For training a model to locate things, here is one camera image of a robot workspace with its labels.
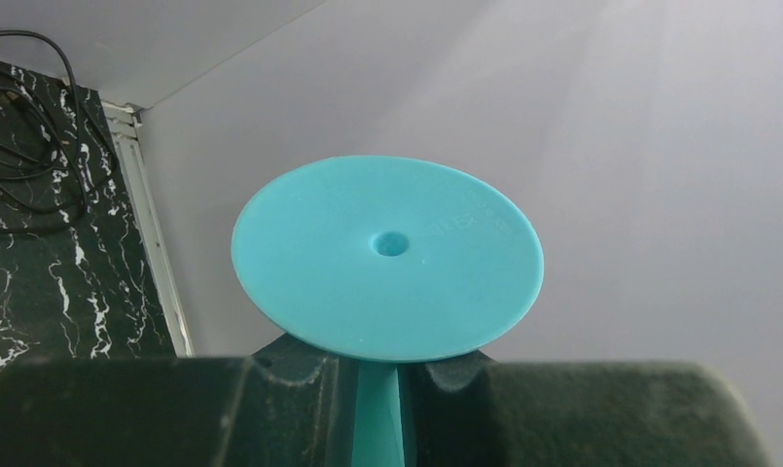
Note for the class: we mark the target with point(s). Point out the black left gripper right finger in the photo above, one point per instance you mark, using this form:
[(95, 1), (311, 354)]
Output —
[(474, 411)]

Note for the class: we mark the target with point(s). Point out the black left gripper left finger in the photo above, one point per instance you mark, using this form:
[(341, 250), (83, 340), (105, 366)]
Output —
[(288, 404)]

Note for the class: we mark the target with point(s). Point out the teal wine glass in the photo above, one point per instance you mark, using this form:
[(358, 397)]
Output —
[(389, 261)]

